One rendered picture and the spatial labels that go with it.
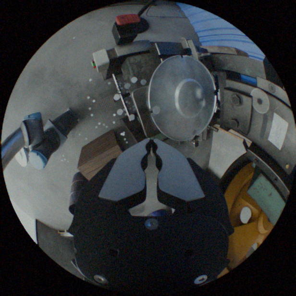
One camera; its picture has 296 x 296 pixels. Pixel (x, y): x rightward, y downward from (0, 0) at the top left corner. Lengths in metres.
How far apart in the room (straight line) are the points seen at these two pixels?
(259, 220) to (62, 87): 1.61
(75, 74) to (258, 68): 1.24
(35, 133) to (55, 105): 0.69
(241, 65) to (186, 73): 0.32
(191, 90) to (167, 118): 0.12
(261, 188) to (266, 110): 0.19
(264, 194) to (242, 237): 0.25
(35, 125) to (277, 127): 0.74
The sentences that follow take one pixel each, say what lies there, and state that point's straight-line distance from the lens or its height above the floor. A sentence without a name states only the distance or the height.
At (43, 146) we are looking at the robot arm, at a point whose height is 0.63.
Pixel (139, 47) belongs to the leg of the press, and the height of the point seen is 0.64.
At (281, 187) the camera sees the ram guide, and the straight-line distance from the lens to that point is 0.32.
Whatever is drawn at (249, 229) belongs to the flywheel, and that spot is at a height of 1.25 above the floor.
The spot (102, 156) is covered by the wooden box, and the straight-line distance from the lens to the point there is 0.81.
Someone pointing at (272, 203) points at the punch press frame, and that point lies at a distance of 0.35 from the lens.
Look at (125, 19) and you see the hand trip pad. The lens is 0.37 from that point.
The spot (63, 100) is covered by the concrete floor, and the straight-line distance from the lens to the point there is 1.11.
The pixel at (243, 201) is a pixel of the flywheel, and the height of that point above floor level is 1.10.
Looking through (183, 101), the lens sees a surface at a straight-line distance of 0.32.
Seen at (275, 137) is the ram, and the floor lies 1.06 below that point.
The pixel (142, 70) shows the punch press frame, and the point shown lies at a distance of 0.41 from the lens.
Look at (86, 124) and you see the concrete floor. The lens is 1.08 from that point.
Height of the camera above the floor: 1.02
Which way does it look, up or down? 52 degrees down
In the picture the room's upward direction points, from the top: 140 degrees clockwise
